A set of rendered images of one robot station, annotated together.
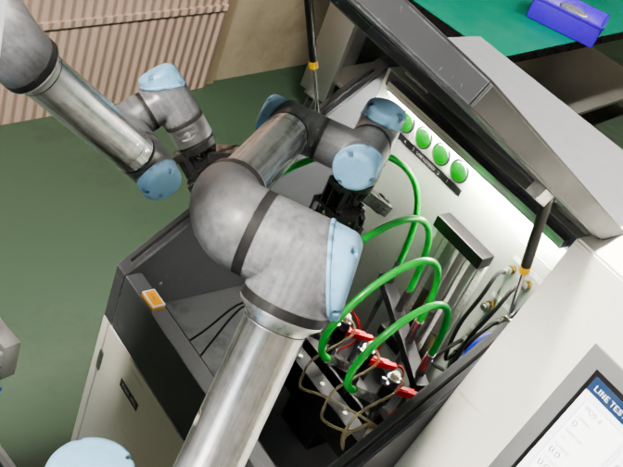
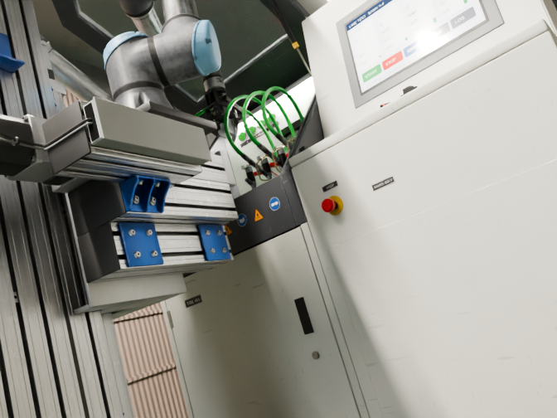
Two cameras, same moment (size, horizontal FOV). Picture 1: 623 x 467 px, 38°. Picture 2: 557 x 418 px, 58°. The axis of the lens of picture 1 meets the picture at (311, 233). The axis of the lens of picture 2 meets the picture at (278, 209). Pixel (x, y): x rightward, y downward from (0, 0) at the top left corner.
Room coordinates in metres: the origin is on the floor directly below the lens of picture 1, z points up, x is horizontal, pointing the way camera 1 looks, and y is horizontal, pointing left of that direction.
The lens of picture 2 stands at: (-0.35, -0.01, 0.56)
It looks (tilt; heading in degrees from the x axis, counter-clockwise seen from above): 12 degrees up; 356
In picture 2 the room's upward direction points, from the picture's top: 17 degrees counter-clockwise
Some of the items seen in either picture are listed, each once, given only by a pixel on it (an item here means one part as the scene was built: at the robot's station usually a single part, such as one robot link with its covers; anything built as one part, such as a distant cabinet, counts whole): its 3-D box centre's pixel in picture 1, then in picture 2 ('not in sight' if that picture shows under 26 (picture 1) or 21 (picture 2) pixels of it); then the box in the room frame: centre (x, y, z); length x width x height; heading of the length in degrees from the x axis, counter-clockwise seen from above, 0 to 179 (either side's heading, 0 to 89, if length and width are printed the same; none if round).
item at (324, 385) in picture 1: (322, 402); not in sight; (1.36, -0.16, 0.91); 0.34 x 0.10 x 0.15; 50
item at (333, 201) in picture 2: not in sight; (330, 205); (0.93, -0.23, 0.80); 0.05 x 0.04 x 0.05; 50
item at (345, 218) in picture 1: (342, 202); (219, 105); (1.39, -0.03, 1.37); 0.09 x 0.08 x 0.12; 140
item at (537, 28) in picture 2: not in sight; (414, 111); (0.87, -0.51, 0.96); 0.70 x 0.22 x 0.03; 50
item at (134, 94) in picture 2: not in sight; (143, 114); (0.73, 0.15, 1.09); 0.15 x 0.15 x 0.10
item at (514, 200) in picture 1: (471, 157); (268, 104); (1.64, -0.24, 1.43); 0.54 x 0.03 x 0.02; 50
